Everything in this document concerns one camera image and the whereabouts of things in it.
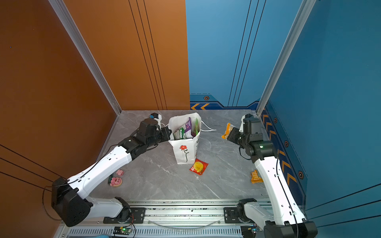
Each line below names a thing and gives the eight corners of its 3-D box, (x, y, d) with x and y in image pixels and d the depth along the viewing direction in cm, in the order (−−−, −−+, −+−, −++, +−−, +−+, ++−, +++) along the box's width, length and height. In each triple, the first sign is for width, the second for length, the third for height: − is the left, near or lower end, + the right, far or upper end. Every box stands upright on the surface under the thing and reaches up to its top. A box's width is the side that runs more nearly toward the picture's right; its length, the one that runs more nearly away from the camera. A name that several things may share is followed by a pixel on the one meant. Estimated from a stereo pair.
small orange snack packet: (251, 183, 86) (252, 181, 84) (248, 171, 90) (249, 169, 89) (261, 183, 86) (263, 181, 84) (258, 171, 90) (259, 169, 89)
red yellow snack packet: (190, 170, 91) (190, 169, 89) (196, 159, 95) (196, 158, 93) (202, 176, 88) (202, 175, 86) (208, 165, 93) (208, 163, 91)
